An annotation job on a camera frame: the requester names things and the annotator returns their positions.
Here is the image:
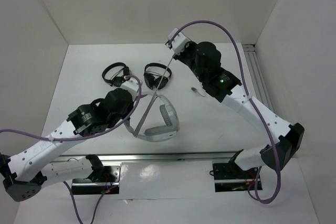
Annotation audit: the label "white over-ear headphones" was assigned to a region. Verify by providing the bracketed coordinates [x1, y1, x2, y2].
[124, 94, 180, 143]

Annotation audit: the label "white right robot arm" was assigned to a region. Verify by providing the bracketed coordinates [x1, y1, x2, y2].
[171, 39, 305, 178]

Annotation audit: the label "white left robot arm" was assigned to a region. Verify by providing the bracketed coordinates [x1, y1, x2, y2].
[1, 88, 134, 202]

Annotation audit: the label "black headphones with silver band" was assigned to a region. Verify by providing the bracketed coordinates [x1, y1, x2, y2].
[101, 62, 131, 88]

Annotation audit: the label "black headphones with thin band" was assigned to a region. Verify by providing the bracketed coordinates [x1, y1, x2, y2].
[143, 62, 172, 90]

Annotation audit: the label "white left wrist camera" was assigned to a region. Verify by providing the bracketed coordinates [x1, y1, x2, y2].
[121, 76, 142, 100]

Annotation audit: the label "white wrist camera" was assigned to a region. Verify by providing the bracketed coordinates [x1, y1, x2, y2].
[165, 28, 191, 55]
[121, 76, 142, 100]

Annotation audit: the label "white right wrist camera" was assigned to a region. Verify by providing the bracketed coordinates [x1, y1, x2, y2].
[165, 28, 191, 55]

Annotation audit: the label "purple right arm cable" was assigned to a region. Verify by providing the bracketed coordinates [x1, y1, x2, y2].
[169, 20, 283, 205]

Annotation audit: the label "aluminium front rail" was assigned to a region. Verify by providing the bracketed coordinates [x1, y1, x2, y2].
[52, 151, 245, 166]

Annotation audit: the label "aluminium side rail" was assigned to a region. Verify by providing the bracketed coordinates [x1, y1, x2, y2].
[242, 44, 274, 112]

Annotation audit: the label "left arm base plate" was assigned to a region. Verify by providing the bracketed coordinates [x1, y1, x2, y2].
[70, 163, 121, 195]

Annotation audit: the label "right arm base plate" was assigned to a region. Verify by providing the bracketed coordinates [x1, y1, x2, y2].
[209, 163, 258, 193]

